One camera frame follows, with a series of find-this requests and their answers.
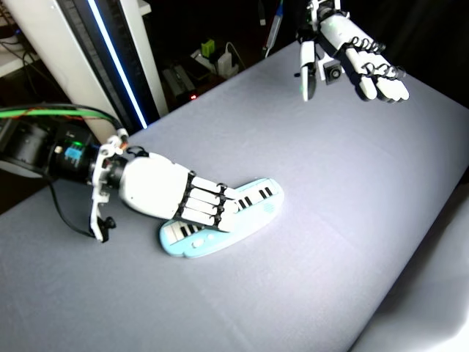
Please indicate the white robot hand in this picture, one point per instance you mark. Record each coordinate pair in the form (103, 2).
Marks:
(154, 187)
(340, 33)

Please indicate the light blue toy piano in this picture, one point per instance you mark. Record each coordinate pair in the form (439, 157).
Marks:
(264, 210)

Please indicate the hanging grey plug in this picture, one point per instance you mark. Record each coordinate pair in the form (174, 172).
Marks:
(261, 14)

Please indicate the black power strip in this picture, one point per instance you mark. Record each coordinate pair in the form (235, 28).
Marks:
(179, 82)

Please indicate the white power adapter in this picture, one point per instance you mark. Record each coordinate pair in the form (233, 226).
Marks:
(225, 62)

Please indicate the green block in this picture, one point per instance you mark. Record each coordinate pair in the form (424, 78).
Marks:
(209, 47)

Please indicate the white column with blue light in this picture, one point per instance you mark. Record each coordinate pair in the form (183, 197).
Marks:
(69, 62)

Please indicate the grey table cloth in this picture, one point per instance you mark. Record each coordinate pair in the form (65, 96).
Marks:
(275, 278)

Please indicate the white shelf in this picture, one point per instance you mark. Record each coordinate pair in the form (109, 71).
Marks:
(11, 62)

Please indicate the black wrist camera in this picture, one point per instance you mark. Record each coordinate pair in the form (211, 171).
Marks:
(334, 72)

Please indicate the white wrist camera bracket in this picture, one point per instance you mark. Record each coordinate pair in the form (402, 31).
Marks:
(97, 216)

